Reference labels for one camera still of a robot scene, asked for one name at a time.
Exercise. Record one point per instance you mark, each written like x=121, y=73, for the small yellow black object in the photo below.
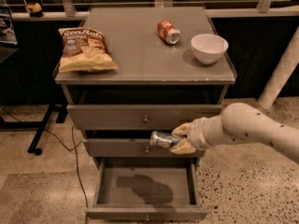
x=34, y=9

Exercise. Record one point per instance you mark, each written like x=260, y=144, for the white bowl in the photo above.
x=208, y=48

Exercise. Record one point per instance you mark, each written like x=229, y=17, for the brown yellow chip bag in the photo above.
x=84, y=49

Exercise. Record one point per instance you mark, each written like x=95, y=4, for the grey middle drawer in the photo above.
x=130, y=148

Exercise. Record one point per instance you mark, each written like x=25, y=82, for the grey open bottom drawer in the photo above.
x=146, y=189

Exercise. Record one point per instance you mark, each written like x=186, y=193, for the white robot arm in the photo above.
x=237, y=123

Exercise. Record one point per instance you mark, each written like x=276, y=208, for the black desk leg frame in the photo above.
x=37, y=126

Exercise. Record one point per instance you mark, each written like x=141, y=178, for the grey drawer cabinet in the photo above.
x=150, y=72

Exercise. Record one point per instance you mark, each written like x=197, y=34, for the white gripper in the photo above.
x=195, y=133

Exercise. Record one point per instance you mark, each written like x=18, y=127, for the grey top drawer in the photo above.
x=138, y=117

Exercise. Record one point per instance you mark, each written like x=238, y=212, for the orange soda can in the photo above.
x=168, y=32

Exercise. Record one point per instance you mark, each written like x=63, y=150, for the white pillar pole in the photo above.
x=286, y=65

